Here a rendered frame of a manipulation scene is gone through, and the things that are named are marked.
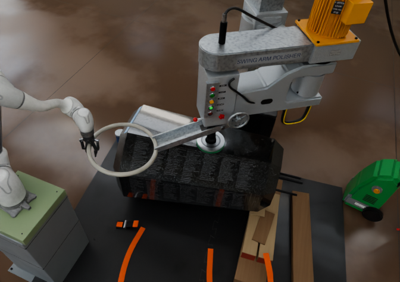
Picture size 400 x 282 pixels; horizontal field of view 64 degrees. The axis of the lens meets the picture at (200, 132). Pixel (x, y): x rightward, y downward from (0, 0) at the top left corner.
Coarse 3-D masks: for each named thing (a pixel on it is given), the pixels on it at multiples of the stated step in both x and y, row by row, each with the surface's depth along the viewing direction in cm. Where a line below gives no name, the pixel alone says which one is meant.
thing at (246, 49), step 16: (240, 32) 191; (256, 32) 192; (272, 32) 193; (288, 32) 194; (208, 48) 178; (224, 48) 179; (240, 48) 179; (256, 48) 180; (272, 48) 181; (288, 48) 183; (304, 48) 186; (320, 48) 187; (336, 48) 190; (352, 48) 193; (208, 64) 181; (224, 64) 180; (240, 64) 183; (256, 64) 186; (272, 64) 189
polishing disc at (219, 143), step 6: (216, 132) 250; (198, 138) 245; (204, 138) 245; (216, 138) 246; (222, 138) 246; (198, 144) 241; (204, 144) 241; (216, 144) 242; (222, 144) 242; (204, 150) 239; (210, 150) 238; (216, 150) 238
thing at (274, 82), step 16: (288, 64) 203; (304, 64) 199; (320, 64) 202; (240, 80) 209; (256, 80) 209; (272, 80) 203; (288, 80) 203; (240, 96) 203; (256, 96) 207; (272, 96) 211; (288, 96) 223; (320, 96) 225; (256, 112) 219
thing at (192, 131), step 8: (200, 120) 233; (176, 128) 233; (184, 128) 235; (192, 128) 236; (200, 128) 234; (216, 128) 226; (224, 128) 227; (152, 136) 234; (160, 136) 235; (168, 136) 236; (176, 136) 234; (184, 136) 233; (192, 136) 227; (200, 136) 229; (160, 144) 233; (168, 144) 226; (176, 144) 228
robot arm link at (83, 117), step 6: (84, 108) 203; (72, 114) 208; (78, 114) 200; (84, 114) 200; (90, 114) 204; (78, 120) 202; (84, 120) 202; (90, 120) 205; (78, 126) 207; (84, 126) 204; (90, 126) 207; (84, 132) 210
